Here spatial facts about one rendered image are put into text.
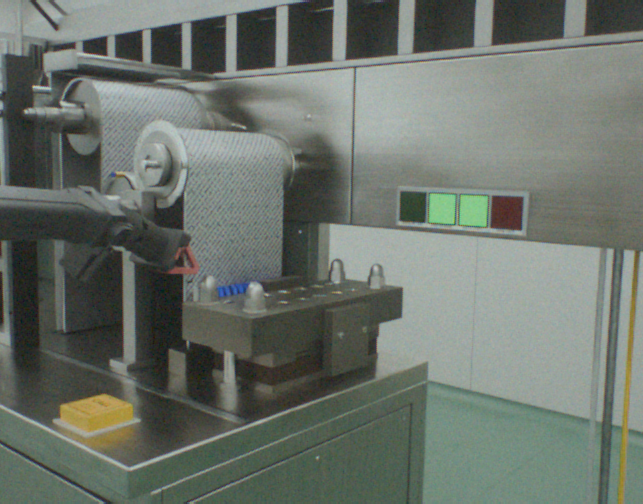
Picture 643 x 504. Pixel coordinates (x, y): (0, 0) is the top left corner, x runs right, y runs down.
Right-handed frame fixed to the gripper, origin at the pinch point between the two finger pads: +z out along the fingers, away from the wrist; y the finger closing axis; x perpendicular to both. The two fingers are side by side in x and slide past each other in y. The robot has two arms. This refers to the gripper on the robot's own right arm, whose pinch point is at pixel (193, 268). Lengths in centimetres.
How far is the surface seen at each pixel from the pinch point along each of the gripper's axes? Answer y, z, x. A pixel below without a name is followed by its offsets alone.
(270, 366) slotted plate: 18.7, 6.2, -11.5
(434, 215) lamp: 28.6, 21.2, 23.4
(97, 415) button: 13.3, -16.3, -26.7
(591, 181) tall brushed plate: 55, 18, 30
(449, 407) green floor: -83, 268, 27
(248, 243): 0.3, 9.3, 9.2
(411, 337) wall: -120, 270, 60
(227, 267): 0.3, 6.8, 3.3
